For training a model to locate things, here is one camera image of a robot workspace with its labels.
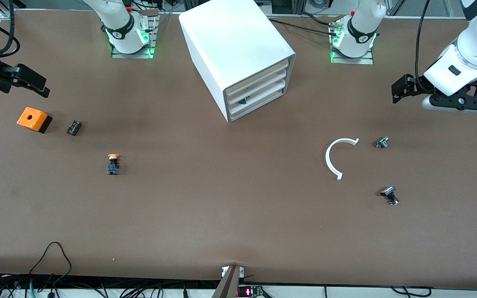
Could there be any yellow button blue body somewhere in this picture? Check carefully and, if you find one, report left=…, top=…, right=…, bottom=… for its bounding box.
left=106, top=153, right=121, bottom=176

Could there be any white rectangular tray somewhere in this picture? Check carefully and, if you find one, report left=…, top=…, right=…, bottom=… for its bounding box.
left=226, top=70, right=287, bottom=105

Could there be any orange button box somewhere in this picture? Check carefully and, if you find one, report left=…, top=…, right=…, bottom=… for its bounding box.
left=17, top=107, right=53, bottom=134

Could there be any black push button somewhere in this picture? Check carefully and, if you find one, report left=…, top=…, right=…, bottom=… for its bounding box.
left=380, top=186, right=400, bottom=206

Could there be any cream cabinet drawer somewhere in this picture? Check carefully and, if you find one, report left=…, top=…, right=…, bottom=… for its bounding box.
left=225, top=59, right=290, bottom=96
left=228, top=81, right=285, bottom=116

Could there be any white drawer cabinet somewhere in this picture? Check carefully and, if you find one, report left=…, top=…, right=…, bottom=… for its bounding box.
left=179, top=0, right=296, bottom=123

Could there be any red display circuit board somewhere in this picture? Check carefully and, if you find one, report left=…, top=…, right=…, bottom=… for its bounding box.
left=237, top=285, right=265, bottom=298

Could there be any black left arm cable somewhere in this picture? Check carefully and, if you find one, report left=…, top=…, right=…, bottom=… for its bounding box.
left=414, top=0, right=433, bottom=91

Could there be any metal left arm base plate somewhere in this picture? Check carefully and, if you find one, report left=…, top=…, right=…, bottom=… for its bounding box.
left=330, top=22, right=375, bottom=65

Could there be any white half ring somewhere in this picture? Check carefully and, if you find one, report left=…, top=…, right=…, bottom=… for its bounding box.
left=325, top=138, right=360, bottom=181

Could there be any short black table cable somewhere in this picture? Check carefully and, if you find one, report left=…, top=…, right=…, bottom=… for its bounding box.
left=298, top=12, right=332, bottom=26

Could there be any long black table cable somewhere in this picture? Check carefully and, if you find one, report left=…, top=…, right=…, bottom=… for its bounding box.
left=269, top=18, right=339, bottom=36

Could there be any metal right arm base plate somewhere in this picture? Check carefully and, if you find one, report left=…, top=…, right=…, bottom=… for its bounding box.
left=111, top=9, right=159, bottom=59

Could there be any black looped cable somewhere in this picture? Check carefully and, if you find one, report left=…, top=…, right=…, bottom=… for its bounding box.
left=29, top=242, right=73, bottom=287

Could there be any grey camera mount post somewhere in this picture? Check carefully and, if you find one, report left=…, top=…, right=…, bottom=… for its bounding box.
left=211, top=265, right=246, bottom=298

